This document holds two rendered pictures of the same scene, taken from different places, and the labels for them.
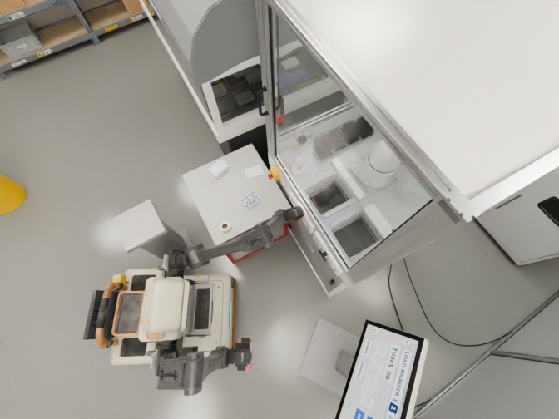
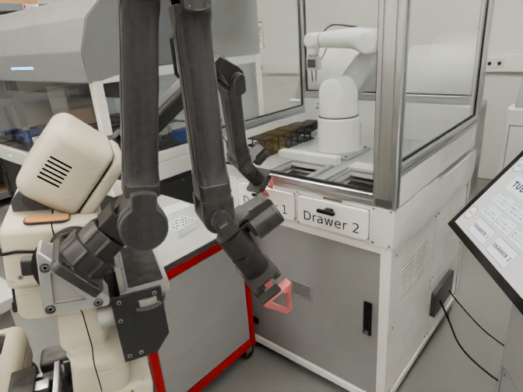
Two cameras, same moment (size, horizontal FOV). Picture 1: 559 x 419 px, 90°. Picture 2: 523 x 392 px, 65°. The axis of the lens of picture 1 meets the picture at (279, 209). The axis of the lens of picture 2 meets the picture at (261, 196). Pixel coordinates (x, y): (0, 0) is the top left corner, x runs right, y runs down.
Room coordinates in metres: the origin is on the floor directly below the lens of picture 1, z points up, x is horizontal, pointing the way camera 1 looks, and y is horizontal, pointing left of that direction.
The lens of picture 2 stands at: (-0.80, 0.44, 1.51)
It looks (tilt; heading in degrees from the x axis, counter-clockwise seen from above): 21 degrees down; 339
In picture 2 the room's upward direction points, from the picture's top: 4 degrees counter-clockwise
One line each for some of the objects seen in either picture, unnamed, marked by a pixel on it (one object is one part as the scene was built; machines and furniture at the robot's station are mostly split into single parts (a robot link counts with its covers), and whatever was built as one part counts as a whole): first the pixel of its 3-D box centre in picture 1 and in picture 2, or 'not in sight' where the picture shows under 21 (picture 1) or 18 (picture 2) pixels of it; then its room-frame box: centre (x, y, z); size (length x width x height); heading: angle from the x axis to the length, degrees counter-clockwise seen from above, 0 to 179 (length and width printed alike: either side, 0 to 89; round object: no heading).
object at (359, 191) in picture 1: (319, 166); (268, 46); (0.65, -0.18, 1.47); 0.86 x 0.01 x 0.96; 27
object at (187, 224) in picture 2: (249, 200); (180, 226); (0.81, 0.20, 0.78); 0.12 x 0.08 x 0.04; 126
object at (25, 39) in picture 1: (19, 40); not in sight; (3.32, 3.15, 0.22); 0.40 x 0.30 x 0.17; 121
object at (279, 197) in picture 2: (300, 211); (265, 200); (0.68, -0.14, 0.87); 0.29 x 0.02 x 0.11; 27
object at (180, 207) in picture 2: (254, 172); (175, 208); (1.05, 0.18, 0.77); 0.13 x 0.09 x 0.02; 109
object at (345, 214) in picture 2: (327, 253); (331, 216); (0.40, -0.28, 0.87); 0.29 x 0.02 x 0.11; 27
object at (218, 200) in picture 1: (242, 210); (164, 301); (0.90, 0.32, 0.38); 0.62 x 0.58 x 0.76; 27
